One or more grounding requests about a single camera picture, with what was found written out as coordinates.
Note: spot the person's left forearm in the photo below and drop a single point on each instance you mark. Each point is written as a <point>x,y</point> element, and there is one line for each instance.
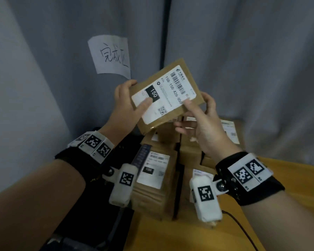
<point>28,211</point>

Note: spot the black plastic crate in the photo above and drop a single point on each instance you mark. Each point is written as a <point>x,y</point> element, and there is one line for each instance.
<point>94,219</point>

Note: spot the person's right hand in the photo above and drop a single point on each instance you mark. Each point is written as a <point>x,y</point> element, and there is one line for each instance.
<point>212,133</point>

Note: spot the white paper sheet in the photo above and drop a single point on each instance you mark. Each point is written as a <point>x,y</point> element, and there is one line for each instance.
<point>107,54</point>

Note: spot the black wristband with marker tags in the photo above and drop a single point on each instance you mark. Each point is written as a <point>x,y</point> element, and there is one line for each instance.
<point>264,190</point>
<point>73,162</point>

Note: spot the person's left hand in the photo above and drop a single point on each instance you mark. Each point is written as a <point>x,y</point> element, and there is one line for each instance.
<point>120,120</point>

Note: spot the taped parcel labelled 150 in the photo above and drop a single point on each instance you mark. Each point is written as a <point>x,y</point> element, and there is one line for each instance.
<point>157,196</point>

